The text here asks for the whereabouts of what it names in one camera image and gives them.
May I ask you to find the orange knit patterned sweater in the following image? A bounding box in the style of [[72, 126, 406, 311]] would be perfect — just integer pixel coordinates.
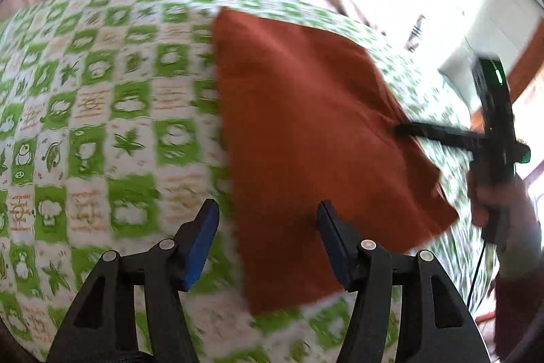
[[212, 8, 457, 316]]

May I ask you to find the person's right hand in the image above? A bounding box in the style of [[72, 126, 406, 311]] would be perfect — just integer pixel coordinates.
[[466, 170, 542, 281]]

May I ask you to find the green white checkered quilt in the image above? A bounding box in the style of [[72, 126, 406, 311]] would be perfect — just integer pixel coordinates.
[[1, 0, 470, 362]]

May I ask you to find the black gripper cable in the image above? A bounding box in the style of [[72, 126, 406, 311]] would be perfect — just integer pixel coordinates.
[[465, 238, 488, 311]]

